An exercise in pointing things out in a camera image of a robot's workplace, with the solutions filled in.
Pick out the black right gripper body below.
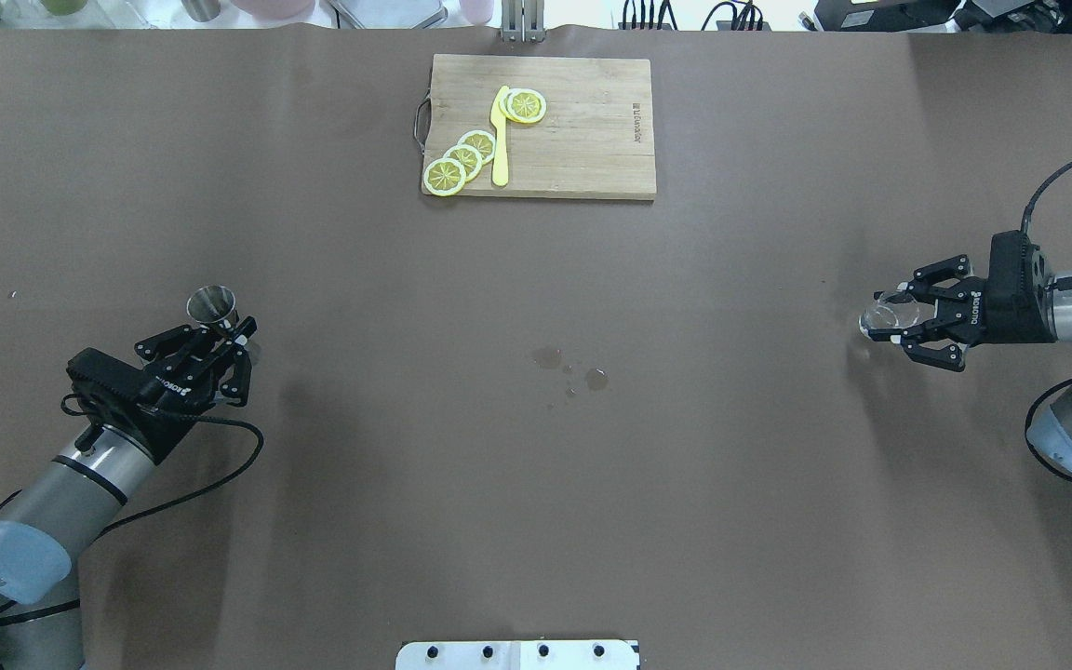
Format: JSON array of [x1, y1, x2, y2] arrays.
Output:
[[941, 279, 1058, 346]]

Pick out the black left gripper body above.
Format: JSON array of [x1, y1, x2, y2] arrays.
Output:
[[131, 355, 218, 425]]

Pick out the steel double jigger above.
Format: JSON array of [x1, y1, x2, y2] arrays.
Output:
[[187, 285, 262, 364]]

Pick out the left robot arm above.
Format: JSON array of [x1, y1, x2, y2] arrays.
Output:
[[0, 316, 257, 669]]

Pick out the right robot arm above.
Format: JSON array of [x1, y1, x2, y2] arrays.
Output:
[[859, 245, 1072, 483]]

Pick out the yellow plastic knife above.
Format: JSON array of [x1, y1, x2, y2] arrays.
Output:
[[489, 86, 510, 188]]

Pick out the lemon slice near knife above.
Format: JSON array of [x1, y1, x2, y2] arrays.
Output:
[[458, 128, 497, 164]]

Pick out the bamboo cutting board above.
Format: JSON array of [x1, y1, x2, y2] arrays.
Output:
[[422, 54, 658, 202]]

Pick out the lemon slice under pair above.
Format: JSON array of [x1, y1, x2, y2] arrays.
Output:
[[498, 87, 520, 123]]

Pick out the lemon slice top pair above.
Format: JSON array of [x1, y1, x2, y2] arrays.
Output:
[[511, 88, 548, 126]]

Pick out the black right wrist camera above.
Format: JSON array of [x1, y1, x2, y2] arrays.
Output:
[[986, 230, 1048, 291]]

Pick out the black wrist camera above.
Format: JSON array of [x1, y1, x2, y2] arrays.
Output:
[[986, 230, 1048, 291], [65, 348, 191, 465]]

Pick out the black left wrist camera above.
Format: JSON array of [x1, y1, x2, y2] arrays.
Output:
[[65, 348, 191, 465]]

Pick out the black left camera cable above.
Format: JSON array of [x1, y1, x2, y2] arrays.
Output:
[[0, 415, 265, 670]]

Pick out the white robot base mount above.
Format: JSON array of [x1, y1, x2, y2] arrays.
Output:
[[394, 639, 642, 669]]

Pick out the aluminium frame post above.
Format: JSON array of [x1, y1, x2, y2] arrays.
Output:
[[501, 0, 547, 44]]

